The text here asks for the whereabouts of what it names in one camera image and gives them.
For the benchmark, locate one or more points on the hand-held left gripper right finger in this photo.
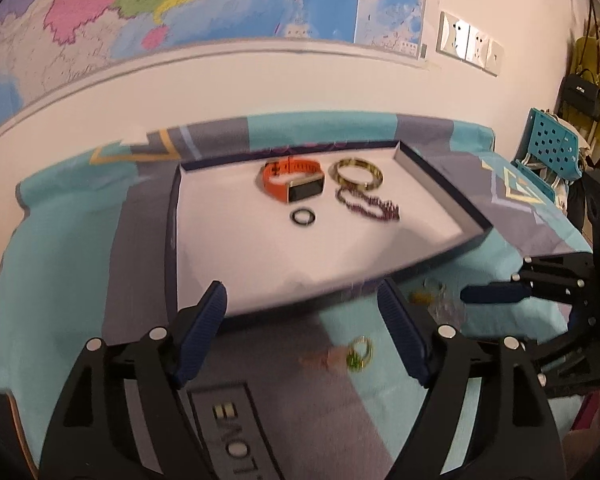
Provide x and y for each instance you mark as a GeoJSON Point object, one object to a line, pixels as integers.
{"type": "Point", "coordinates": [405, 335]}

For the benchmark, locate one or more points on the orange smart band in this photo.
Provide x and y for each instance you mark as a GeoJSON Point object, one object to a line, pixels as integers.
{"type": "Point", "coordinates": [270, 183]}

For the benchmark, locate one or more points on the blue perforated plastic chair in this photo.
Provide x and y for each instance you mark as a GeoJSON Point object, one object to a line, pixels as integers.
{"type": "Point", "coordinates": [550, 135]}

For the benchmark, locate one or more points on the black handbag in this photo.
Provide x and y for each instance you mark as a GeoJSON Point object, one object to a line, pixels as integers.
{"type": "Point", "coordinates": [582, 96]}

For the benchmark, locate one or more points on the teal and grey printed blanket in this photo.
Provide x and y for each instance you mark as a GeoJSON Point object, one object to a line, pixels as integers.
{"type": "Point", "coordinates": [80, 240]}

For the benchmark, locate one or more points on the colourful wall map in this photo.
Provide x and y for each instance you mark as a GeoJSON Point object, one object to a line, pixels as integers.
{"type": "Point", "coordinates": [180, 0]}

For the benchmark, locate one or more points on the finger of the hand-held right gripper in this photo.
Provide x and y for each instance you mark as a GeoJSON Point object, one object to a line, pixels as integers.
{"type": "Point", "coordinates": [490, 293]}
{"type": "Point", "coordinates": [575, 360]}

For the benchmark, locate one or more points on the tortoiseshell bangle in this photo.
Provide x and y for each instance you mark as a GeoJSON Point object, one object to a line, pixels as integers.
{"type": "Point", "coordinates": [338, 176]}

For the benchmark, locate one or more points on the person's right forearm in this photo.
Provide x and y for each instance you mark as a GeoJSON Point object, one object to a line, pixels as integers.
{"type": "Point", "coordinates": [596, 452]}

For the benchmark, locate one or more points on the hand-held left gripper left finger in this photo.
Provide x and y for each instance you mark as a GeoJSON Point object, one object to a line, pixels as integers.
{"type": "Point", "coordinates": [205, 332]}

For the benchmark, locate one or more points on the white tray with dark rim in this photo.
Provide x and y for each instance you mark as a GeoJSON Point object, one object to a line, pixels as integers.
{"type": "Point", "coordinates": [230, 240]}

